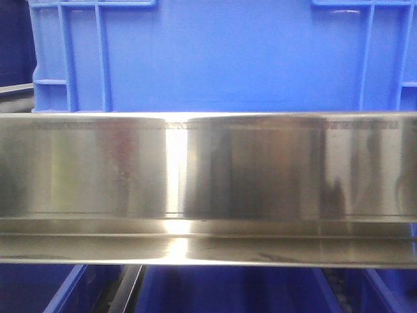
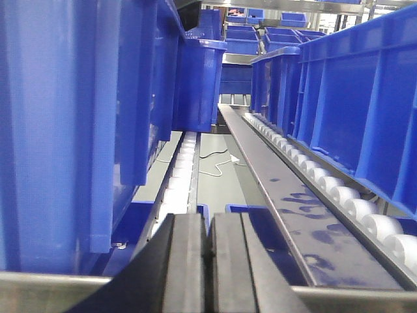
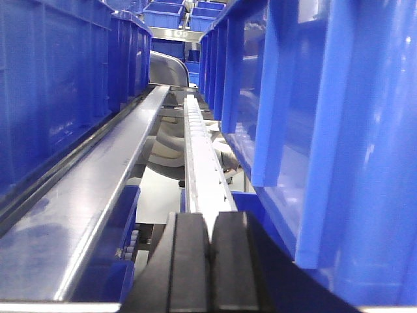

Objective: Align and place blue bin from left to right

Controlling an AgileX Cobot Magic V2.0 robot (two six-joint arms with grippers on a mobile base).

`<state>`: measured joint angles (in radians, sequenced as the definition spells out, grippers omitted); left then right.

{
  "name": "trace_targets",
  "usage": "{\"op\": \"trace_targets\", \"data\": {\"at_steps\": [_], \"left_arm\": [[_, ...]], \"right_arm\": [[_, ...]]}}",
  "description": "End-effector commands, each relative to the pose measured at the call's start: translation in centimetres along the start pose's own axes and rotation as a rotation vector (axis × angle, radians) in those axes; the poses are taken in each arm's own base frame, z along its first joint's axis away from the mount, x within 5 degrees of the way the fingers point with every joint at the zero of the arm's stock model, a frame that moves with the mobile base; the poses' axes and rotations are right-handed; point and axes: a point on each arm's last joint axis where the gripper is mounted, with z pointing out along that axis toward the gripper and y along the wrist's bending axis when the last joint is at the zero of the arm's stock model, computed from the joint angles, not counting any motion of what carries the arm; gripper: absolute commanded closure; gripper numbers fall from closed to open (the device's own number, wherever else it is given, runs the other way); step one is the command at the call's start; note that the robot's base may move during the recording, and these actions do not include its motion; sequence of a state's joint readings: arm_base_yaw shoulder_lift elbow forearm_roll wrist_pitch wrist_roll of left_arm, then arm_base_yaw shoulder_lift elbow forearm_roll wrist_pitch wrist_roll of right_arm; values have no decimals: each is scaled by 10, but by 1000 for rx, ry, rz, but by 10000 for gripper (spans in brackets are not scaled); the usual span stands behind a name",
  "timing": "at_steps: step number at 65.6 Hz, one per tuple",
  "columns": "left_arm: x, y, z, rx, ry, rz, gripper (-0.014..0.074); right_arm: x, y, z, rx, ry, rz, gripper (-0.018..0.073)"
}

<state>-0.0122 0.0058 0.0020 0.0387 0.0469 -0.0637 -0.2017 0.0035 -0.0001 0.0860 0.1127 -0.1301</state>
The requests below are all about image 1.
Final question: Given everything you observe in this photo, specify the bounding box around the blue bin lower right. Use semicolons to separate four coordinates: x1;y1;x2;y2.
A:
343;269;416;312

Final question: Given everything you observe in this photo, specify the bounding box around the dark blue bin upper left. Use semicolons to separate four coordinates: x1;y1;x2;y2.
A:
1;1;36;87

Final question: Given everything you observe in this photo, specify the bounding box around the blue bin lower left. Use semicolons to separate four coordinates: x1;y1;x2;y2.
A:
1;263;122;312

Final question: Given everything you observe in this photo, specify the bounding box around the blue bin lower centre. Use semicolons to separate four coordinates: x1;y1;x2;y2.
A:
135;265;341;312

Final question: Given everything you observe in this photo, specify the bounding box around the large blue plastic bin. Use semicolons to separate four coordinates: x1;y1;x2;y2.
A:
29;1;416;112

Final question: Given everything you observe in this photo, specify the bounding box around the stainless steel shelf rail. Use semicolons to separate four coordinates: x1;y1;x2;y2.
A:
1;112;416;268

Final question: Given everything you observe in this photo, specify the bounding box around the metal roller track divider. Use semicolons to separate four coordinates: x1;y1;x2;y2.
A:
94;265;147;313

